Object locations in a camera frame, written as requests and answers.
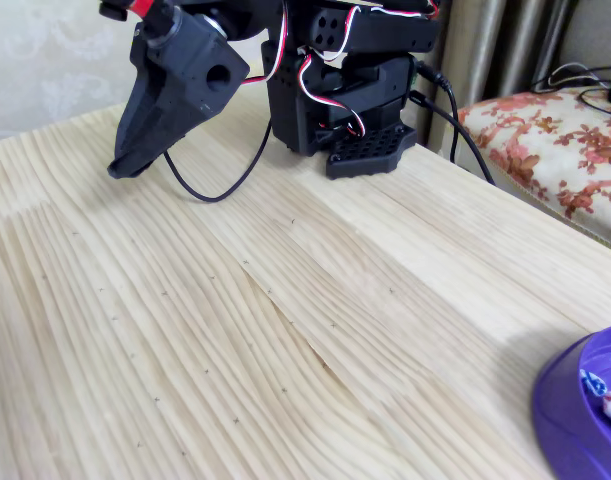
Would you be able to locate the purple plastic bowl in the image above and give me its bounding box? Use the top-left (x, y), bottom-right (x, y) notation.
top-left (531, 323), bottom-right (611, 480)

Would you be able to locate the beige curtain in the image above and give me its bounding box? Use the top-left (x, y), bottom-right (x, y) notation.
top-left (434, 0), bottom-right (576, 151)

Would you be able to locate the floral upholstered seat cushion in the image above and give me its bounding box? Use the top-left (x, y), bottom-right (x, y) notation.
top-left (456, 89), bottom-right (611, 254)

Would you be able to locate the thin black camera cable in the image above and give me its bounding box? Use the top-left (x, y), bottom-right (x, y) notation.
top-left (162, 117), bottom-right (274, 204)

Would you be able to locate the red white black servo wire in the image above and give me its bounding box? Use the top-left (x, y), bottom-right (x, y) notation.
top-left (297, 4), bottom-right (367, 140)
top-left (242, 0), bottom-right (290, 86)

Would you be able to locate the black power cable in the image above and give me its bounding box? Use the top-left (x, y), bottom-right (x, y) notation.
top-left (414, 62), bottom-right (460, 165)
top-left (408, 92), bottom-right (496, 186)

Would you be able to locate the white cable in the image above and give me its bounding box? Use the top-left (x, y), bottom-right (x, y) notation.
top-left (532, 61), bottom-right (611, 95)

